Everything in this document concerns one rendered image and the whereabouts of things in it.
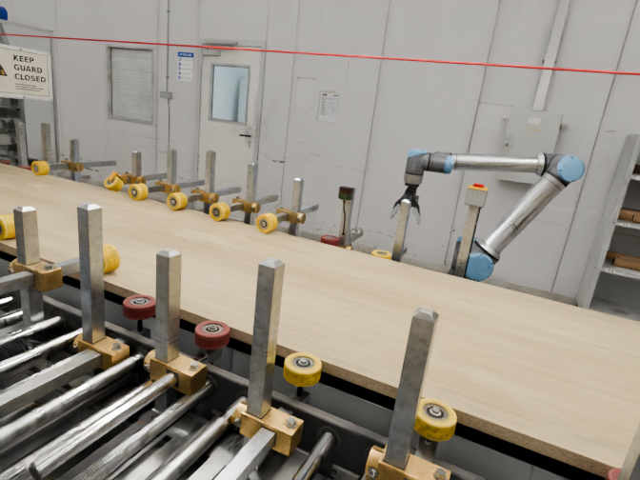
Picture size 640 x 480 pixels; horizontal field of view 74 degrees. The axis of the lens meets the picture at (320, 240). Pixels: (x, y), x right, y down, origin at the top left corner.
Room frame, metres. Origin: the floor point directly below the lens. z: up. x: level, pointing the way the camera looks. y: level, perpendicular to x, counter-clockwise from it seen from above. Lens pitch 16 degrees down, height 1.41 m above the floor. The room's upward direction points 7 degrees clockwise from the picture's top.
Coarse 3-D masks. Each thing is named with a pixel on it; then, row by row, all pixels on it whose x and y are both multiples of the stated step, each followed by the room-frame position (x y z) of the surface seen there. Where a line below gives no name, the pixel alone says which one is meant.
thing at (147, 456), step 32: (64, 352) 1.00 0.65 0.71; (0, 384) 0.98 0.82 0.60; (128, 384) 0.90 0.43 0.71; (224, 384) 0.81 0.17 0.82; (192, 416) 0.82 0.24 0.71; (320, 416) 0.72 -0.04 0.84; (32, 448) 0.79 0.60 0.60; (96, 448) 0.81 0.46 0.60; (160, 448) 0.75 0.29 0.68; (224, 448) 0.74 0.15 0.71; (352, 448) 0.68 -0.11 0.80; (384, 448) 0.66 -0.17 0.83
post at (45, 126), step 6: (42, 126) 2.60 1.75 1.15; (48, 126) 2.61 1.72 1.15; (42, 132) 2.60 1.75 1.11; (48, 132) 2.61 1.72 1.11; (42, 138) 2.60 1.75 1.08; (48, 138) 2.61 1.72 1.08; (42, 144) 2.61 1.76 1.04; (48, 144) 2.61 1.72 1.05; (48, 150) 2.60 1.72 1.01; (48, 156) 2.60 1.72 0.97; (48, 162) 2.60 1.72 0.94
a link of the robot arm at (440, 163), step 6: (432, 156) 2.09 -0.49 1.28; (438, 156) 2.09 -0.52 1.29; (444, 156) 2.09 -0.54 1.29; (450, 156) 2.09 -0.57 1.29; (432, 162) 2.08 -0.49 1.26; (438, 162) 2.08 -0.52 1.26; (444, 162) 2.07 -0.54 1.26; (450, 162) 2.07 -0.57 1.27; (432, 168) 2.08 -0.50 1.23; (438, 168) 2.08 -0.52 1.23; (444, 168) 2.07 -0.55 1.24; (450, 168) 2.07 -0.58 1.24
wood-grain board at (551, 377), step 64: (0, 192) 1.88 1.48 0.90; (64, 192) 2.02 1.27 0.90; (64, 256) 1.22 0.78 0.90; (128, 256) 1.29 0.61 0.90; (192, 256) 1.36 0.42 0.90; (256, 256) 1.44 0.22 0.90; (320, 256) 1.53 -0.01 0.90; (192, 320) 0.96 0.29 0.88; (320, 320) 1.01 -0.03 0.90; (384, 320) 1.05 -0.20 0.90; (448, 320) 1.10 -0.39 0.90; (512, 320) 1.16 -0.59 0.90; (576, 320) 1.22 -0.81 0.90; (384, 384) 0.76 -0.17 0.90; (448, 384) 0.79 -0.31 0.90; (512, 384) 0.82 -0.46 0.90; (576, 384) 0.85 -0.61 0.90; (576, 448) 0.64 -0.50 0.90
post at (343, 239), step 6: (348, 186) 1.82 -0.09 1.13; (354, 192) 1.83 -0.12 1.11; (342, 210) 1.82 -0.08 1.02; (348, 210) 1.80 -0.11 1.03; (342, 216) 1.81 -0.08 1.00; (348, 216) 1.80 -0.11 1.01; (342, 222) 1.81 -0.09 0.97; (348, 222) 1.80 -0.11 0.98; (342, 228) 1.81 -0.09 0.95; (348, 228) 1.81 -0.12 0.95; (348, 234) 1.82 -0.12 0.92; (342, 240) 1.81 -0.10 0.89
